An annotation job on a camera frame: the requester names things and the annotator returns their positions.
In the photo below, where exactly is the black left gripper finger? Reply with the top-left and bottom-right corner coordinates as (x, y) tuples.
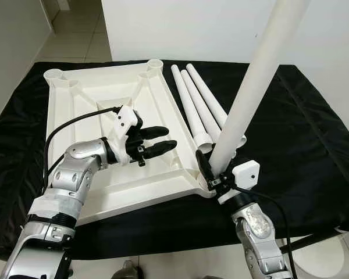
(138, 126), (170, 142)
(142, 139), (178, 161)

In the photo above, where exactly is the grey left robot foot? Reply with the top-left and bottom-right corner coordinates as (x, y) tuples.
(119, 260), (141, 279)

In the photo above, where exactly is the black metal worktable leg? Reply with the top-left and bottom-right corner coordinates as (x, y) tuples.
(279, 230), (338, 254)

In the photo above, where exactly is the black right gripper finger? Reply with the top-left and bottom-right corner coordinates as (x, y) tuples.
(196, 149), (217, 188)

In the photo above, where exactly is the white plastic table leg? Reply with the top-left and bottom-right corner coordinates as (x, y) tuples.
(180, 69), (225, 143)
(170, 65), (213, 153)
(186, 63), (247, 147)
(208, 0), (312, 177)

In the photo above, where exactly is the white plastic children table top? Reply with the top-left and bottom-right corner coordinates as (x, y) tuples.
(44, 58), (222, 226)

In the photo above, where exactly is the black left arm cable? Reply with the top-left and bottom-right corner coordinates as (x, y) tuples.
(44, 106), (124, 189)

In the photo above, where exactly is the black tablecloth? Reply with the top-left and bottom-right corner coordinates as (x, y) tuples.
(0, 57), (349, 260)

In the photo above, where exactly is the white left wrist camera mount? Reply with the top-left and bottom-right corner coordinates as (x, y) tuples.
(108, 105), (141, 166)

